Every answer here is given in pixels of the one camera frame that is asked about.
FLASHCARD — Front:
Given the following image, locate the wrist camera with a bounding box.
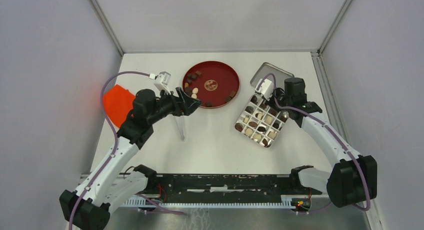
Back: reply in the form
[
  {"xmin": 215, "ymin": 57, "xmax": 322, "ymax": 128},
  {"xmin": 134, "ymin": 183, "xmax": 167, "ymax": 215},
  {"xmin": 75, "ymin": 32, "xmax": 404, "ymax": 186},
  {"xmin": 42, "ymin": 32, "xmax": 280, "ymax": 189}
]
[
  {"xmin": 255, "ymin": 78, "xmax": 275, "ymax": 100},
  {"xmin": 149, "ymin": 72, "xmax": 172, "ymax": 95}
]

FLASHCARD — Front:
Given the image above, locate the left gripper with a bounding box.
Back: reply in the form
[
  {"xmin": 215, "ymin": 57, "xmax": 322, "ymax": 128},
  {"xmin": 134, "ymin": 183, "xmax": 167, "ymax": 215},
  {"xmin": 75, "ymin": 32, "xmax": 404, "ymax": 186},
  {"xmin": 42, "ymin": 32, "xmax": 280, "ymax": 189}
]
[{"xmin": 147, "ymin": 87, "xmax": 202, "ymax": 124}]

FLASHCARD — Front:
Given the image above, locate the orange cloth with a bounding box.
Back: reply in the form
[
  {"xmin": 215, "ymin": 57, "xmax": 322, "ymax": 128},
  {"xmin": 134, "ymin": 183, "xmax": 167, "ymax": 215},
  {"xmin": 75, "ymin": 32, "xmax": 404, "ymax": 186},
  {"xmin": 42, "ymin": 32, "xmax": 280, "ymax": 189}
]
[{"xmin": 102, "ymin": 85, "xmax": 135, "ymax": 128}]

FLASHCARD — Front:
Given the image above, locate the purple cable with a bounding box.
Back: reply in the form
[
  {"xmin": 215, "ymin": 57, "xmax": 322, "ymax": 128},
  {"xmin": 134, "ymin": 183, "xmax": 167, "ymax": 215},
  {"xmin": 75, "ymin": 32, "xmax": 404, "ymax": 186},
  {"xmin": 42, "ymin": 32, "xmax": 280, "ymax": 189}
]
[
  {"xmin": 67, "ymin": 71, "xmax": 157, "ymax": 230},
  {"xmin": 256, "ymin": 73, "xmax": 372, "ymax": 214}
]

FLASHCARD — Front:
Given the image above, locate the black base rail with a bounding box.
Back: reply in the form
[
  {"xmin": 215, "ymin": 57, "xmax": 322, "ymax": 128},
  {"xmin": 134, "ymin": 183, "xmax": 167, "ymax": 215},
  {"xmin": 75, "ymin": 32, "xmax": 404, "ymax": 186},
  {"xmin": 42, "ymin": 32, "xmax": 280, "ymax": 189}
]
[{"xmin": 141, "ymin": 173, "xmax": 322, "ymax": 203}]

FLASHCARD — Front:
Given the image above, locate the silver tin lid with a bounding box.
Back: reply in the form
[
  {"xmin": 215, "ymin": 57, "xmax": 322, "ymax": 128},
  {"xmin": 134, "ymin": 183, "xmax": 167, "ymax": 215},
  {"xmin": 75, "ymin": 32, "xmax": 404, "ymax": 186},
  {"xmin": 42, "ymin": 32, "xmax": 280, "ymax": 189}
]
[{"xmin": 250, "ymin": 62, "xmax": 294, "ymax": 88}]

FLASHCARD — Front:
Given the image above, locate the pink compartment box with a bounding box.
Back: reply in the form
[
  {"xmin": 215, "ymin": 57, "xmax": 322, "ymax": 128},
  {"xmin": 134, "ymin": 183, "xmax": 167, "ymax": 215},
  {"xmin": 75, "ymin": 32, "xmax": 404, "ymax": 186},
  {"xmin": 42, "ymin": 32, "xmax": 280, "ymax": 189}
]
[{"xmin": 234, "ymin": 93, "xmax": 289, "ymax": 148}]

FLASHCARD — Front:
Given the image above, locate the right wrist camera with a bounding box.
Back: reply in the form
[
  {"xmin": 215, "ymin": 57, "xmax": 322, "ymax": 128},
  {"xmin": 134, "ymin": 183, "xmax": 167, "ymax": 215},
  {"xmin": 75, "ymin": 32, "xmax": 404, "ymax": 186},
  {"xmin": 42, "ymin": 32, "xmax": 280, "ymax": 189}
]
[{"xmin": 255, "ymin": 78, "xmax": 275, "ymax": 100}]

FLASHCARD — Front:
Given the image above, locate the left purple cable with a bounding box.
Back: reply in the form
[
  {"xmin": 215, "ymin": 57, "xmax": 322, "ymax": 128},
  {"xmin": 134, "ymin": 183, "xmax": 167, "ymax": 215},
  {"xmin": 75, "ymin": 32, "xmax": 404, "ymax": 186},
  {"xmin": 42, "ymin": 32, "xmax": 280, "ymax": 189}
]
[{"xmin": 67, "ymin": 71, "xmax": 157, "ymax": 230}]

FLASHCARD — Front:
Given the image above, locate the metal tongs white handle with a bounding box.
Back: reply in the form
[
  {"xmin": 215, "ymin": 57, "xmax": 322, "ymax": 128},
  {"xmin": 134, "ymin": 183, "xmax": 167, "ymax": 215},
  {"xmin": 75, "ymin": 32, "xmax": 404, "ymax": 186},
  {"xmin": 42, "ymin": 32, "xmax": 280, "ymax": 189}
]
[{"xmin": 173, "ymin": 116, "xmax": 186, "ymax": 141}]

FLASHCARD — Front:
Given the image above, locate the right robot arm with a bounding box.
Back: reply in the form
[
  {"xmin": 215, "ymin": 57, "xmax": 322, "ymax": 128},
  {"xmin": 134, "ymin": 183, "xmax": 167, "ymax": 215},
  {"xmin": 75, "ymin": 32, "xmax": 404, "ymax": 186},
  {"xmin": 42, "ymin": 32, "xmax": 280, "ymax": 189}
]
[{"xmin": 271, "ymin": 78, "xmax": 378, "ymax": 211}]

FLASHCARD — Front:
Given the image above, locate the red round tray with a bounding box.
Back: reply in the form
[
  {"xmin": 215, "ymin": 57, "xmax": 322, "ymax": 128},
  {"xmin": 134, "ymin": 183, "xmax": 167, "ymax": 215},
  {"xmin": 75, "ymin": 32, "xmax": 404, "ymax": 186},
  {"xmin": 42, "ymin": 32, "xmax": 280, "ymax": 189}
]
[{"xmin": 181, "ymin": 61, "xmax": 241, "ymax": 109}]

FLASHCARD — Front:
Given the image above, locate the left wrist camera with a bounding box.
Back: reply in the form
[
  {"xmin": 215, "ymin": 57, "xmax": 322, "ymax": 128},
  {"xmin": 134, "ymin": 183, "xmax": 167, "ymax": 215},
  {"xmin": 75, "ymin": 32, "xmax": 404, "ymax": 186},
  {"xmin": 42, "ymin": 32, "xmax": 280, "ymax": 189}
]
[{"xmin": 149, "ymin": 72, "xmax": 172, "ymax": 95}]

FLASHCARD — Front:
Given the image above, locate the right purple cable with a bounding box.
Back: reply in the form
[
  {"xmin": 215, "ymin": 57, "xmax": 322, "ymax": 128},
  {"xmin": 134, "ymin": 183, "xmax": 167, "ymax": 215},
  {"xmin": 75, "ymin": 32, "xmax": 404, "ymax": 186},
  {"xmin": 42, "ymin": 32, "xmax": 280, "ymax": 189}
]
[{"xmin": 256, "ymin": 73, "xmax": 372, "ymax": 214}]

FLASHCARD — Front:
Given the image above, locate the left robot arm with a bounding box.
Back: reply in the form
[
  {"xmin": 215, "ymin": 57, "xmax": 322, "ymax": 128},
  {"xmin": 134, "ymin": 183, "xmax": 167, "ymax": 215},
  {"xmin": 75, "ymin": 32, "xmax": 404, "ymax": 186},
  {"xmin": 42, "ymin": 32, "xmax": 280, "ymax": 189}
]
[{"xmin": 59, "ymin": 87, "xmax": 202, "ymax": 229}]

